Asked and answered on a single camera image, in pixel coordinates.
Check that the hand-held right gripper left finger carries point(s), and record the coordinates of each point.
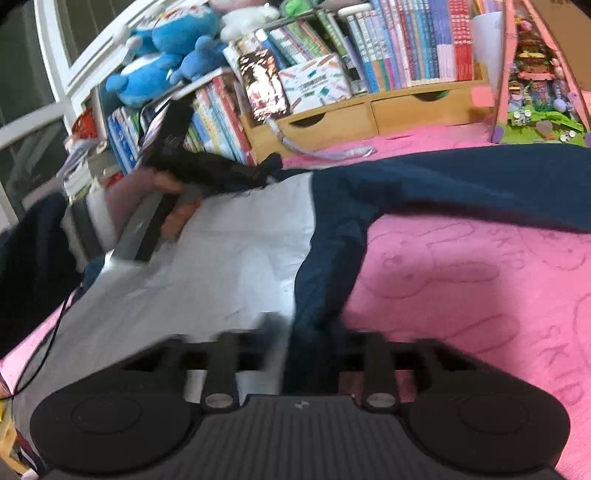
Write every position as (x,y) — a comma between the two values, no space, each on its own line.
(272,337)

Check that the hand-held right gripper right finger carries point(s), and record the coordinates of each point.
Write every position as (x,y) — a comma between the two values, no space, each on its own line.
(369,350)

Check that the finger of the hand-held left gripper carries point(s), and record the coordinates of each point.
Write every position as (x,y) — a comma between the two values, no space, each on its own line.
(249,174)

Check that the navy and white jacket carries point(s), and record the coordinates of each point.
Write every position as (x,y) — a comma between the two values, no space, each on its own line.
(221,258)

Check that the person's left forearm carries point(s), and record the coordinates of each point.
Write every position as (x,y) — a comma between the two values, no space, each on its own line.
(37,267)

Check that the person's left hand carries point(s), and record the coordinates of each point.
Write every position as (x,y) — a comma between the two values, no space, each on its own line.
(131,198)

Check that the row of picture books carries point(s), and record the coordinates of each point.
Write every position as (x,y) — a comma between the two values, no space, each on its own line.
(217,120)

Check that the blue cat plush toy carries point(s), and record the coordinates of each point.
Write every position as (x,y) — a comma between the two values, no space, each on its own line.
(180,27)
(143,83)

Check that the black smartphone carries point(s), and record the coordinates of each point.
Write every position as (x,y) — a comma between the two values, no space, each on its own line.
(263,83)

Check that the pink blanket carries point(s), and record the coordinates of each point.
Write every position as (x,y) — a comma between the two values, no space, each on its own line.
(461,300)

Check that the white printed box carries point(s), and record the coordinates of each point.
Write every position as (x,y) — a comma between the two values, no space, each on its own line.
(314,83)

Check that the white and pink plush toy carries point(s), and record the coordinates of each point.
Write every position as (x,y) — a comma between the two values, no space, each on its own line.
(244,18)

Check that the row of green books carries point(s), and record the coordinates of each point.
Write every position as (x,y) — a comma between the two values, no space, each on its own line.
(295,37)

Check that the green plush toy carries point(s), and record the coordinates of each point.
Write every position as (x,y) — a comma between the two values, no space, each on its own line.
(295,7)

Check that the wooden desk organizer with drawers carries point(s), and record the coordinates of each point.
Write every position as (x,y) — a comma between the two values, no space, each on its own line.
(415,110)

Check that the pink toy house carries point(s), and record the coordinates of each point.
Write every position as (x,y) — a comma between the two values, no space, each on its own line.
(535,92)

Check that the cardboard box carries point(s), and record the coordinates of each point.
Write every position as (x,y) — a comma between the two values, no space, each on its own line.
(568,18)

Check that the white window frame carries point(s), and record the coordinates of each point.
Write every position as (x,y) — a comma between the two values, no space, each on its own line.
(51,60)

